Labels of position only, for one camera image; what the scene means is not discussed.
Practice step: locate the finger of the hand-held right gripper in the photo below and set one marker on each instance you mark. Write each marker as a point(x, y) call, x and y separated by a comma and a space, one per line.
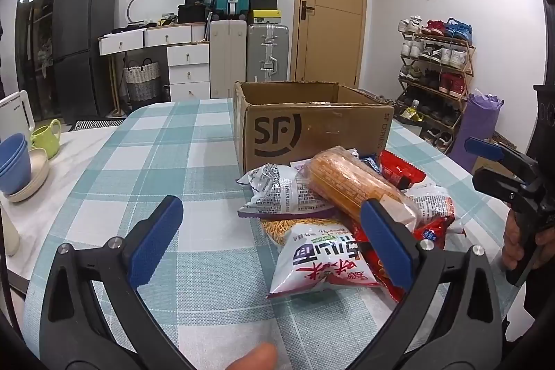
point(498, 184)
point(483, 147)

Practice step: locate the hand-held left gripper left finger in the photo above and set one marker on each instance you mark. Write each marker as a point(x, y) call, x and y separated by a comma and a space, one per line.
point(156, 240)

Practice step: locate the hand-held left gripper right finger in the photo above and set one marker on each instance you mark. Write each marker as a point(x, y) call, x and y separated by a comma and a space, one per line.
point(386, 240)

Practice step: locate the white red snack packet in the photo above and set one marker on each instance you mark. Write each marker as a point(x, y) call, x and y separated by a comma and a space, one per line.
point(433, 205)

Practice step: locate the white red-print snack packet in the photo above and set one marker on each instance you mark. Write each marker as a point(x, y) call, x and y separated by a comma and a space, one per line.
point(316, 261)

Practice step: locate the blue cookie packet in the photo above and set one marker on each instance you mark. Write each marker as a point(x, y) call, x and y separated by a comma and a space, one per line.
point(368, 162)

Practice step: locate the yellow noodle snack packet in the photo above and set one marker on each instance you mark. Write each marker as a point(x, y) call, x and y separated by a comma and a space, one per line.
point(277, 229)

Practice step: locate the white grey snack packet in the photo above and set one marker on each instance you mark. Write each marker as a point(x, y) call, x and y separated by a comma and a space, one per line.
point(277, 192)

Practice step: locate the brown cardboard box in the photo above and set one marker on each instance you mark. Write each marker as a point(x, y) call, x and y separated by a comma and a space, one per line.
point(325, 127)

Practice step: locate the person's right forearm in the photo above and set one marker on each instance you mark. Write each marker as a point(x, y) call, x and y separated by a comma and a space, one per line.
point(535, 300)

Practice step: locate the person's right hand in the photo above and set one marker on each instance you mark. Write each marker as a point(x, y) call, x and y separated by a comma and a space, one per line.
point(512, 244)

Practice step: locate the purple yoga mat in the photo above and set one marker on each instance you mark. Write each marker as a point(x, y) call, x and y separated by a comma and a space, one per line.
point(477, 127)

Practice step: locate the pile of scattered sneakers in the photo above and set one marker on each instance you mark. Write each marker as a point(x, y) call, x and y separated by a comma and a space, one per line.
point(438, 138)

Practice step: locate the yellow drink bottle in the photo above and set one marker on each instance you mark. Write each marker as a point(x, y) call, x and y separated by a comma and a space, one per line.
point(414, 110)

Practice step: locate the wooden shoe rack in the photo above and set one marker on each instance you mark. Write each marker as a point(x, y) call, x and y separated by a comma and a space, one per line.
point(467, 62)

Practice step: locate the rows of assorted shoes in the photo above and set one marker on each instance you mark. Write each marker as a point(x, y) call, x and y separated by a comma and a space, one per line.
point(433, 55)

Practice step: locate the striped black white rug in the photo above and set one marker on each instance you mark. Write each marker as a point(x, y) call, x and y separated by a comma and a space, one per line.
point(97, 124)

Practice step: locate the beige plate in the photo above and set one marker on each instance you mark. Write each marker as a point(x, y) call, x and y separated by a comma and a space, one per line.
point(39, 175)

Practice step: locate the green cup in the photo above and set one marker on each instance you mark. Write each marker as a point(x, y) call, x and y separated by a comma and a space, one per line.
point(43, 140)

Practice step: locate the woven laundry basket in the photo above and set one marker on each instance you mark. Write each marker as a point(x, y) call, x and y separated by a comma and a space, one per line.
point(142, 81)

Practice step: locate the stack of blue bowls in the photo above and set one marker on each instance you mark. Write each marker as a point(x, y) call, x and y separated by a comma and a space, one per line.
point(15, 166)

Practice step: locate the white drawer dresser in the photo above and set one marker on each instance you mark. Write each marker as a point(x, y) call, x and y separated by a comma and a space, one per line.
point(186, 66)

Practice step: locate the white electric kettle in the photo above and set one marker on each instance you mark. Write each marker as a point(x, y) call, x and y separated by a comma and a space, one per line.
point(15, 114)

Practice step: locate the beige suitcase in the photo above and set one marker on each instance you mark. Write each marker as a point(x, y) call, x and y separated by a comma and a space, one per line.
point(227, 58)

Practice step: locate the dark grey fridge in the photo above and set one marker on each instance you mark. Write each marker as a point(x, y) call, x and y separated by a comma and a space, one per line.
point(84, 45)

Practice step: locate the wooden door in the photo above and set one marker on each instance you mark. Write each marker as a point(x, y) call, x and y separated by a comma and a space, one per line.
point(329, 6)

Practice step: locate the silver suitcase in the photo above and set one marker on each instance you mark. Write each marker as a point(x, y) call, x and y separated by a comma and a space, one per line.
point(266, 53)

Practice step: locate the black storage box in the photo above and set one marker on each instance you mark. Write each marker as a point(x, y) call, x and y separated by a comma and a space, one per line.
point(193, 13)

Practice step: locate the dark glass cabinet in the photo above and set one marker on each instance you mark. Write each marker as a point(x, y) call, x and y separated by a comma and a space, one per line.
point(37, 27)

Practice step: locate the yellow black shoe box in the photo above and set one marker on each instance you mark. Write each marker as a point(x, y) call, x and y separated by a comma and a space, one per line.
point(266, 16)

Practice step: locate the plain black shoe box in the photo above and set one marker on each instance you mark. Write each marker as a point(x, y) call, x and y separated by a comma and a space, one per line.
point(264, 4)

